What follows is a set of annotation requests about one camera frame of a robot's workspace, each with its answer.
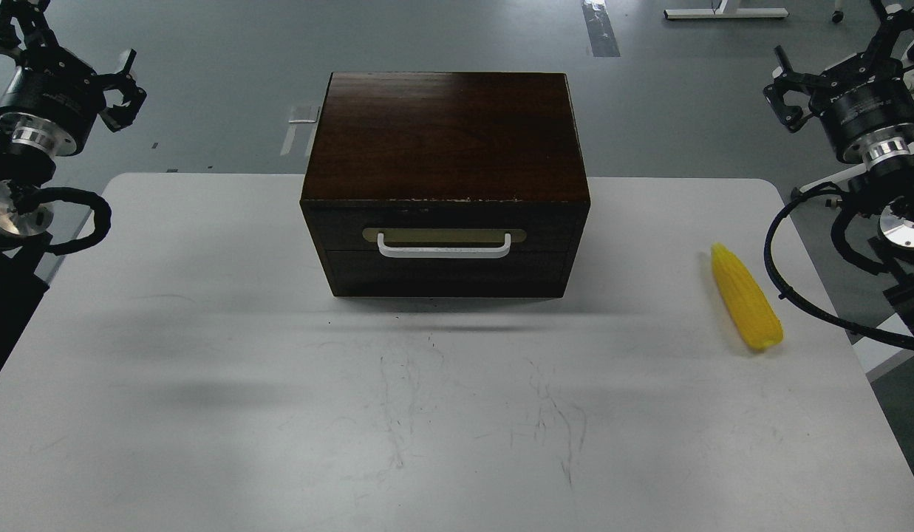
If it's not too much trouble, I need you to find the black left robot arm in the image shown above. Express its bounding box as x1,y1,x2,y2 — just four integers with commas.
0,45,146,373

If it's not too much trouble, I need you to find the yellow corn cob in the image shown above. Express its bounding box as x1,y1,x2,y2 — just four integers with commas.
710,242,784,352

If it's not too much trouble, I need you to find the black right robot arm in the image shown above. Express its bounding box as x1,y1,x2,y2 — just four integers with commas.
763,44,914,350

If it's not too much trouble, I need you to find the white desk leg base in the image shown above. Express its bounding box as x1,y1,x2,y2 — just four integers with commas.
663,1,790,21

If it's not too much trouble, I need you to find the wooden drawer with white handle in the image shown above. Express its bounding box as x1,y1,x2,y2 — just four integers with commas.
319,225,573,260

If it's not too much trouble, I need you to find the grey floor tape strip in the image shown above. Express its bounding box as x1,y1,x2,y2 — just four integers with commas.
579,1,620,58

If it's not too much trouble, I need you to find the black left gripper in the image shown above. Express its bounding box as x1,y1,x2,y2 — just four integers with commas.
0,47,147,157

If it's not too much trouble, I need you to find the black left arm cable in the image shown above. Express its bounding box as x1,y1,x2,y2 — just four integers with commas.
10,185,112,256

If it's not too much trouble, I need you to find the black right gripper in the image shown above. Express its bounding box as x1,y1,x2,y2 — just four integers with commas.
763,45,914,164

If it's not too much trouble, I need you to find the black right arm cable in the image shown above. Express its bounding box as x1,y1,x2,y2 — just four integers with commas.
765,182,914,353

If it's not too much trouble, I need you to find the dark wooden drawer cabinet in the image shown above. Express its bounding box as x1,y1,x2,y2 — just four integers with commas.
300,72,590,299

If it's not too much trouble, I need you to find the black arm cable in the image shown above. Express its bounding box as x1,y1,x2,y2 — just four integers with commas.
765,182,914,353
10,185,112,256

